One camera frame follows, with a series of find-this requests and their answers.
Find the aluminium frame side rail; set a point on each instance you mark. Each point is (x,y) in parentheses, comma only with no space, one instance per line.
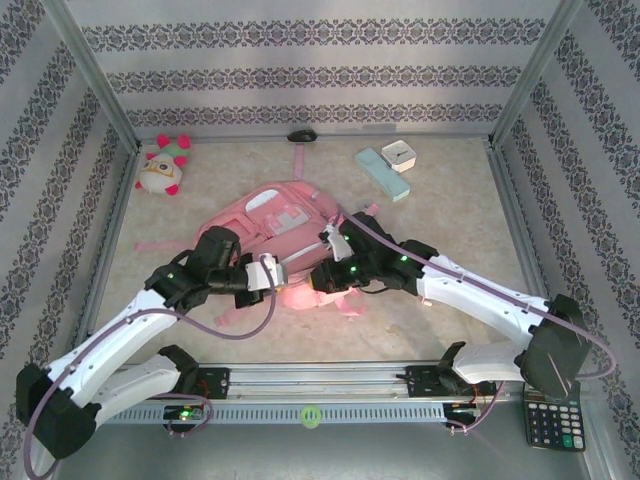
(111,240)
(520,220)

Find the light blue pencil case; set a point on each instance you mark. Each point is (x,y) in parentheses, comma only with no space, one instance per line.
(382,175)

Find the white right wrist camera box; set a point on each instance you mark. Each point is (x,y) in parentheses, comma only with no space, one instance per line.
(337,245)

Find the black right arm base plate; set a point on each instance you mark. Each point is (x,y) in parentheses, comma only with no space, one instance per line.
(420,382)

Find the black desk calculator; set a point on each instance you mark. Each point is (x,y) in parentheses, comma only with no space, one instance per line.
(552,425)

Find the small circuit board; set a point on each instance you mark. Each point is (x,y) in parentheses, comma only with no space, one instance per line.
(462,410)
(185,414)

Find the aluminium mounting rail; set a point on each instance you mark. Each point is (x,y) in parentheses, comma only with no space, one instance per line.
(320,380)

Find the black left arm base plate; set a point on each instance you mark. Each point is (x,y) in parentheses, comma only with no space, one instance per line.
(217,382)

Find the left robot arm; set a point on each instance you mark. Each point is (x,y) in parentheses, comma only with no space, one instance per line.
(125,330)

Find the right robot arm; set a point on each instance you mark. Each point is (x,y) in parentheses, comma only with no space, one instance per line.
(480,300)

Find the aluminium frame post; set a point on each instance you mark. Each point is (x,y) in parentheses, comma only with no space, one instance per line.
(531,75)
(96,75)

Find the small black oval object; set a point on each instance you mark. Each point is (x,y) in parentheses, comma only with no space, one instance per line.
(302,135)

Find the white and pink plush toy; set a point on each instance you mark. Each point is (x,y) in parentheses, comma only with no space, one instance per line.
(157,172)

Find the white square alarm clock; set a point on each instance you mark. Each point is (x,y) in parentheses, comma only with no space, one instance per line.
(399,156)

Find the aluminium frame back rail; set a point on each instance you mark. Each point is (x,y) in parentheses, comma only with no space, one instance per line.
(400,135)

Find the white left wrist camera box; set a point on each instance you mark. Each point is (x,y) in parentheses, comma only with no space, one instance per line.
(257,275)

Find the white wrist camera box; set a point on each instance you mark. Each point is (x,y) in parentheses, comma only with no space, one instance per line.
(337,245)
(257,275)

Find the pink school backpack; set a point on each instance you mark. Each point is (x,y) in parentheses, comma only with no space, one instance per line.
(300,240)

